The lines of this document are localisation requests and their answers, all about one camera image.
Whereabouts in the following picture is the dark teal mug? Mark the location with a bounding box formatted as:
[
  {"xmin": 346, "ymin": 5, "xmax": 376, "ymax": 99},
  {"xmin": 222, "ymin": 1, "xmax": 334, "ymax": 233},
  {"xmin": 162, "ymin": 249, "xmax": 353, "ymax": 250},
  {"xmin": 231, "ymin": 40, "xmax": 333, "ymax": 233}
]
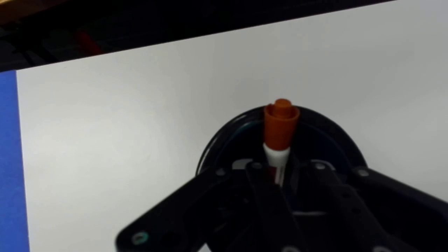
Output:
[{"xmin": 196, "ymin": 106, "xmax": 367, "ymax": 173}]

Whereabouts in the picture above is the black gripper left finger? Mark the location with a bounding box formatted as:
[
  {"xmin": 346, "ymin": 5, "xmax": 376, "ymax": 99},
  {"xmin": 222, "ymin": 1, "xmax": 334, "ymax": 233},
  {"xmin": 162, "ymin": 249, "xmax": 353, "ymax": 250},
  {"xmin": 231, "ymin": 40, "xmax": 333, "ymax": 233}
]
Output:
[{"xmin": 116, "ymin": 160, "xmax": 299, "ymax": 252}]

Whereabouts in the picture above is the blue tape strip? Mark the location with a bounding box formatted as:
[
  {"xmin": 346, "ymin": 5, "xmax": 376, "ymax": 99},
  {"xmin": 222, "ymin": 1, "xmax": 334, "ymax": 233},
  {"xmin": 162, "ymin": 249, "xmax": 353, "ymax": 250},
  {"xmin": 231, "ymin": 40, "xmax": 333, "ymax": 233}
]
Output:
[{"xmin": 0, "ymin": 71, "xmax": 29, "ymax": 252}]

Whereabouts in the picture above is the white marker with orange cap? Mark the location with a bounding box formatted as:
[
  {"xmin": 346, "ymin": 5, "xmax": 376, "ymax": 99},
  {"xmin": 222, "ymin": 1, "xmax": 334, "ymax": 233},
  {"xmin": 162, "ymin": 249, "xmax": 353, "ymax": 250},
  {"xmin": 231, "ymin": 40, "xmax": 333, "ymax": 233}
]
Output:
[{"xmin": 263, "ymin": 97, "xmax": 299, "ymax": 184}]

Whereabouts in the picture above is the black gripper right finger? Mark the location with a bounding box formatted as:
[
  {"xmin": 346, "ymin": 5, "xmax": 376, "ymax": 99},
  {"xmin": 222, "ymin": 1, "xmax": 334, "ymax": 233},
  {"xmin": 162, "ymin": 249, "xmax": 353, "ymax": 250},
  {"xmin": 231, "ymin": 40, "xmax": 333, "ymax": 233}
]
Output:
[{"xmin": 291, "ymin": 158, "xmax": 448, "ymax": 252}]

